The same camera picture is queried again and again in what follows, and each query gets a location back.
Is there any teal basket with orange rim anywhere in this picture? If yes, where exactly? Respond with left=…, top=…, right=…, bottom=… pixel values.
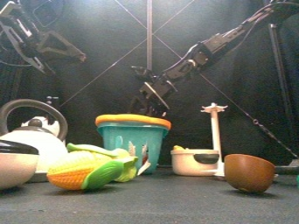
left=95, top=113, right=174, bottom=176

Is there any white mug tree stand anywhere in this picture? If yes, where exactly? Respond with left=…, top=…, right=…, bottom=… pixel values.
left=200, top=102, right=230, bottom=178

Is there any toy corn with green husk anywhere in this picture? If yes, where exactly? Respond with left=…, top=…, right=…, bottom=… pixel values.
left=45, top=143, right=140, bottom=192

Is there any brown bowl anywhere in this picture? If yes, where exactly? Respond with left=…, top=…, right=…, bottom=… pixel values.
left=223, top=153, right=276, bottom=194

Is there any black tripod stand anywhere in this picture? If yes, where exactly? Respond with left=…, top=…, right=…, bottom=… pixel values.
left=267, top=22, right=299, bottom=175

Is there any white bowl with black rim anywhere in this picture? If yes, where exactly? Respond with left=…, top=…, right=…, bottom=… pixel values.
left=0, top=139, right=41, bottom=191

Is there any grey vertical frame bar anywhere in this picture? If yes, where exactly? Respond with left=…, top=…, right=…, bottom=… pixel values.
left=146, top=0, right=155, bottom=72

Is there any white toy pot black handle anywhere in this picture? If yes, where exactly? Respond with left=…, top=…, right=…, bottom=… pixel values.
left=170, top=148, right=222, bottom=177

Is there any white kettle with grey handle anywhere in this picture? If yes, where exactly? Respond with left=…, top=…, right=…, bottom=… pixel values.
left=0, top=98, right=71, bottom=183

